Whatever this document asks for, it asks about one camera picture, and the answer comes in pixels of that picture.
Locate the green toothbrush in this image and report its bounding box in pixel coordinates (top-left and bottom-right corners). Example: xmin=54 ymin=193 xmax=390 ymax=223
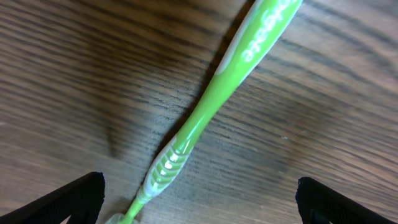
xmin=107 ymin=0 xmax=302 ymax=223

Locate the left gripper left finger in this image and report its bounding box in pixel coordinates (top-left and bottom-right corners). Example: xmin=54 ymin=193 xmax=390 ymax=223
xmin=1 ymin=172 xmax=105 ymax=224

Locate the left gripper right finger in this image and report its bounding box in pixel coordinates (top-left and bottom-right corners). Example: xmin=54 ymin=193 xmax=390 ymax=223
xmin=295 ymin=177 xmax=395 ymax=224

